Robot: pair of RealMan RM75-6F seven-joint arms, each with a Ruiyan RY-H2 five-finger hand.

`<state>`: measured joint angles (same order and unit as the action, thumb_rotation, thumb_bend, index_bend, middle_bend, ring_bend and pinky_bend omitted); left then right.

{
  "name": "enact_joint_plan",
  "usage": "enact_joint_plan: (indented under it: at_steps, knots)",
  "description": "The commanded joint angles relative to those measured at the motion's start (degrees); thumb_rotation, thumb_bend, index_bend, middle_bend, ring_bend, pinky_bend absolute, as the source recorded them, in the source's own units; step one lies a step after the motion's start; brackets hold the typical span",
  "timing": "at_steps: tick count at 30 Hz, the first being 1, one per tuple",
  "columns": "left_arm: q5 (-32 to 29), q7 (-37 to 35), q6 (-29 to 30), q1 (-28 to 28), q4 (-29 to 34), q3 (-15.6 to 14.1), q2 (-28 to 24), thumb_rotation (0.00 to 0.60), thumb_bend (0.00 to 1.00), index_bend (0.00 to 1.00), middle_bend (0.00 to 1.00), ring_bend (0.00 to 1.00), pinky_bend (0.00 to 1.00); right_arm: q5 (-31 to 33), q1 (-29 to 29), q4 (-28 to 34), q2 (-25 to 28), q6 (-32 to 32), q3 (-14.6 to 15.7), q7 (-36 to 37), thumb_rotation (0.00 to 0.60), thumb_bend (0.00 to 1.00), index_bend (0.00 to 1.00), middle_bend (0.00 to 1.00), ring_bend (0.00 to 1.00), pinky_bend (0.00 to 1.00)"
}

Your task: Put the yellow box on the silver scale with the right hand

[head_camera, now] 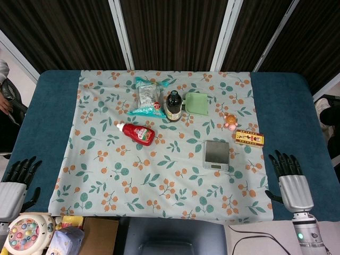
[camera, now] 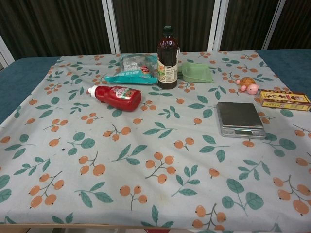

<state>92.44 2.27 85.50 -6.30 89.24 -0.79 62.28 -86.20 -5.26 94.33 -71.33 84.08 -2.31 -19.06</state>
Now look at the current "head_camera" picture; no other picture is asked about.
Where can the pale blue tissue pack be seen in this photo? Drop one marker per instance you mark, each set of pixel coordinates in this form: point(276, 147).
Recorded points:
point(66, 240)

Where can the green plastic scoop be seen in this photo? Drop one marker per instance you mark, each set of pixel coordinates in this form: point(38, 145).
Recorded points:
point(196, 105)

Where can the blue felt table cover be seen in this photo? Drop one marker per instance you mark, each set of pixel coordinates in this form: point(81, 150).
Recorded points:
point(287, 106)

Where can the dark brown glass bottle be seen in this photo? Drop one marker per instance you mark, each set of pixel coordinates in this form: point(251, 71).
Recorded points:
point(174, 106)

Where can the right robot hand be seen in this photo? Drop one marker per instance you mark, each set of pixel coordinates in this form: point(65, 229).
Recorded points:
point(295, 191)

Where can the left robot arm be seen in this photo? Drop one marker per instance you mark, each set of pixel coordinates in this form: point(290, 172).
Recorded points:
point(4, 226)

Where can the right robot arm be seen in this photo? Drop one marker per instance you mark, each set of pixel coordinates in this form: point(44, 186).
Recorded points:
point(309, 233)

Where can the floral patterned tablecloth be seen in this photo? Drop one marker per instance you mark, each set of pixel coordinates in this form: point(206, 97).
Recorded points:
point(159, 172)

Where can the pink turtle toy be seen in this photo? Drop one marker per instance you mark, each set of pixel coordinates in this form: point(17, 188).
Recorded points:
point(230, 120)

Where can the teal snack bag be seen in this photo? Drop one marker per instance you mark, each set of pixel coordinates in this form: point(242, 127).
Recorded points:
point(147, 97)

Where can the grey kitchen scale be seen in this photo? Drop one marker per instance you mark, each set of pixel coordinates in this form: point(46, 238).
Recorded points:
point(216, 152)

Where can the white colourful button toy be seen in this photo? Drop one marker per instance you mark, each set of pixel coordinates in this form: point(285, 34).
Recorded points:
point(26, 233)

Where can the red ketchup squeeze bottle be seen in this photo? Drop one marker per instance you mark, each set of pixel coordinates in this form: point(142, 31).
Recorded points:
point(140, 134)

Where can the yellow package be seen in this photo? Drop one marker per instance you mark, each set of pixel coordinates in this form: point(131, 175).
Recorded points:
point(73, 220)

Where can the black office chair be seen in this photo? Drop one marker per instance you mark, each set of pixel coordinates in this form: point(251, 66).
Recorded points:
point(10, 127)

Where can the white cloth bundle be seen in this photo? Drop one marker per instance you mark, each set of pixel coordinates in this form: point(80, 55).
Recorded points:
point(322, 106)

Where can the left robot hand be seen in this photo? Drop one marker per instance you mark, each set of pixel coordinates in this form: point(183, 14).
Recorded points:
point(12, 196)

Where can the dark slatted partition panel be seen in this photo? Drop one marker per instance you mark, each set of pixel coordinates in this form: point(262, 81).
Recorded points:
point(53, 32)
point(172, 32)
point(252, 32)
point(318, 40)

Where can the brown cardboard box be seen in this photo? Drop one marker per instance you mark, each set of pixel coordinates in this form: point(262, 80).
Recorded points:
point(99, 236)

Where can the yellow red small box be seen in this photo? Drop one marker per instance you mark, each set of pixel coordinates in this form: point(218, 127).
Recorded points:
point(249, 138)

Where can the person in white sleeve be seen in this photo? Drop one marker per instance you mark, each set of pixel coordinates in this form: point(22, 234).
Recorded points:
point(3, 69)

